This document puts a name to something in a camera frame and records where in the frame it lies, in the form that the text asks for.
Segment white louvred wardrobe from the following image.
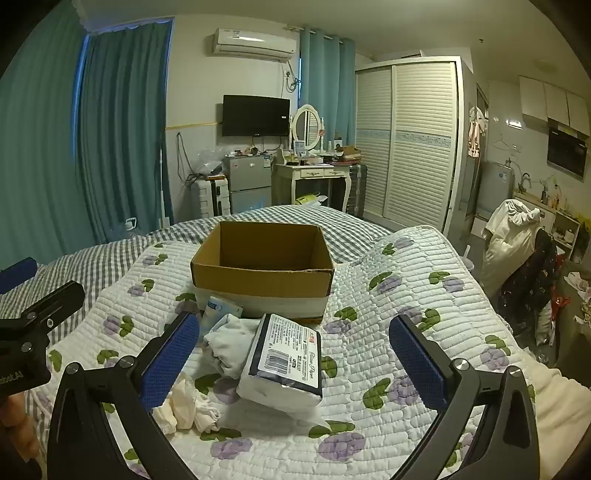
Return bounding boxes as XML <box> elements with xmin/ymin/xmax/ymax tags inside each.
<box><xmin>355</xmin><ymin>57</ymin><xmax>477</xmax><ymax>237</ymax></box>

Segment small blue wipes packet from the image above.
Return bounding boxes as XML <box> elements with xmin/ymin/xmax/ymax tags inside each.
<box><xmin>205</xmin><ymin>295</ymin><xmax>244</xmax><ymax>325</ymax></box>

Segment oval white mirror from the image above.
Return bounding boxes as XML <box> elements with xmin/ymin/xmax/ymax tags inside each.
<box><xmin>291</xmin><ymin>104</ymin><xmax>325</xmax><ymax>154</ymax></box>

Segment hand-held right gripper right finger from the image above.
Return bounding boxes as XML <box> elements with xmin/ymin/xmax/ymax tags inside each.
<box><xmin>388</xmin><ymin>315</ymin><xmax>541</xmax><ymax>480</ymax></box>

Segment narrow teal curtain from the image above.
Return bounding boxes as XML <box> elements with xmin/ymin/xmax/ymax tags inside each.
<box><xmin>298</xmin><ymin>27</ymin><xmax>357</xmax><ymax>154</ymax></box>

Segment white kitchen cabinets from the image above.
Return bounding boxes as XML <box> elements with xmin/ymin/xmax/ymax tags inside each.
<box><xmin>518</xmin><ymin>76</ymin><xmax>591</xmax><ymax>138</ymax></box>

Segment wide teal curtain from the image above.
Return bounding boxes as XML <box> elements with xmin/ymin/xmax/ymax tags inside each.
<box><xmin>0</xmin><ymin>0</ymin><xmax>90</xmax><ymax>278</ymax></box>

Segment cream fleece blanket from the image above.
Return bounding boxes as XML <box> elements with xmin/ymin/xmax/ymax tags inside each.
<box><xmin>519</xmin><ymin>344</ymin><xmax>591</xmax><ymax>467</ymax></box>

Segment grey washing machine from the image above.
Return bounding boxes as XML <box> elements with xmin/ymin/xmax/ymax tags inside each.
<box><xmin>477</xmin><ymin>161</ymin><xmax>514</xmax><ymax>219</ymax></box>

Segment black range hood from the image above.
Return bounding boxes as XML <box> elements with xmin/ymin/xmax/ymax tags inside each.
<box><xmin>547</xmin><ymin>119</ymin><xmax>591</xmax><ymax>180</ymax></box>

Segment person's left hand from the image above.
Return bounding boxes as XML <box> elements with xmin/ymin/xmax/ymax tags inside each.
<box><xmin>0</xmin><ymin>391</ymin><xmax>41</xmax><ymax>480</ymax></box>

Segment white cloth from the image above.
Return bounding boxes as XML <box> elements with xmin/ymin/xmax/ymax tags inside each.
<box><xmin>203</xmin><ymin>314</ymin><xmax>262</xmax><ymax>380</ymax></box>

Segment wooden kitchen shelf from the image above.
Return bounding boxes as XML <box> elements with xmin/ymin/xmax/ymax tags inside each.
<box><xmin>516</xmin><ymin>191</ymin><xmax>583</xmax><ymax>265</ymax></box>

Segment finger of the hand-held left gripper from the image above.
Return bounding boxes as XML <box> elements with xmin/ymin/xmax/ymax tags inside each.
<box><xmin>0</xmin><ymin>280</ymin><xmax>86</xmax><ymax>343</ymax></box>
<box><xmin>0</xmin><ymin>258</ymin><xmax>38</xmax><ymax>295</ymax></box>

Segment white dressing table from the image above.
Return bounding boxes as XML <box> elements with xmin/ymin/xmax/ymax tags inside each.
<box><xmin>271</xmin><ymin>159</ymin><xmax>352</xmax><ymax>214</ymax></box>

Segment white air conditioner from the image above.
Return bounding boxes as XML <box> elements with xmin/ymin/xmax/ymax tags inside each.
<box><xmin>212</xmin><ymin>27</ymin><xmax>297</xmax><ymax>62</ymax></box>

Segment small silver fridge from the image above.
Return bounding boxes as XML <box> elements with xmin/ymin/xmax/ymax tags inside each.
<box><xmin>223</xmin><ymin>154</ymin><xmax>273</xmax><ymax>216</ymax></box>

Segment white suitcase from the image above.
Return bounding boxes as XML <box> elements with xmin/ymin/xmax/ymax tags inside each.
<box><xmin>192</xmin><ymin>177</ymin><xmax>231</xmax><ymax>219</ymax></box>

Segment black wall television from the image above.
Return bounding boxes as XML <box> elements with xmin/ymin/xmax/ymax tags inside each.
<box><xmin>222</xmin><ymin>94</ymin><xmax>291</xmax><ymax>138</ymax></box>

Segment cream cloth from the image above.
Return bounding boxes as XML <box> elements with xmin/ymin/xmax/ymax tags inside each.
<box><xmin>151</xmin><ymin>371</ymin><xmax>223</xmax><ymax>435</ymax></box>

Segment red bag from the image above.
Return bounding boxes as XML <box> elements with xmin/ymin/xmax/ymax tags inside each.
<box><xmin>550</xmin><ymin>294</ymin><xmax>572</xmax><ymax>344</ymax></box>

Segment pink hanging garment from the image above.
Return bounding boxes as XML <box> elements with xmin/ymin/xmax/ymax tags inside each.
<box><xmin>467</xmin><ymin>106</ymin><xmax>489</xmax><ymax>158</ymax></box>

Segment clear plastic bag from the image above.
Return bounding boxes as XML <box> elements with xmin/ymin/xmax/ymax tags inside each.
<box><xmin>193</xmin><ymin>148</ymin><xmax>228</xmax><ymax>179</ymax></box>

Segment brown cardboard box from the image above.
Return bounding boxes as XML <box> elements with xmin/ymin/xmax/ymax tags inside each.
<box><xmin>189</xmin><ymin>220</ymin><xmax>335</xmax><ymax>326</ymax></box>

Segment silver suitcase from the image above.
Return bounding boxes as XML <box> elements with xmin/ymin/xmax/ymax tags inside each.
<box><xmin>348</xmin><ymin>163</ymin><xmax>369</xmax><ymax>219</ymax></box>

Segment white floral quilt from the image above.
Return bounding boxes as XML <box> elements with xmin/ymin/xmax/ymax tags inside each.
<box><xmin>28</xmin><ymin>224</ymin><xmax>557</xmax><ymax>480</ymax></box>

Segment white tissue pack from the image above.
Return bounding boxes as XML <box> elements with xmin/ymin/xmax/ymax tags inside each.
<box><xmin>236</xmin><ymin>313</ymin><xmax>324</xmax><ymax>409</ymax></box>

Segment white garment on chair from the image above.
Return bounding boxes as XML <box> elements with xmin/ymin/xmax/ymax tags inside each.
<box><xmin>479</xmin><ymin>199</ymin><xmax>542</xmax><ymax>285</ymax></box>

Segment dark floral garment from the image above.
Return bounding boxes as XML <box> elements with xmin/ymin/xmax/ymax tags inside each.
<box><xmin>498</xmin><ymin>230</ymin><xmax>558</xmax><ymax>339</ymax></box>

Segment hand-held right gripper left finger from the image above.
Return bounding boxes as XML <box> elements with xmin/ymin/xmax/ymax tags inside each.
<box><xmin>47</xmin><ymin>311</ymin><xmax>201</xmax><ymax>480</ymax></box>

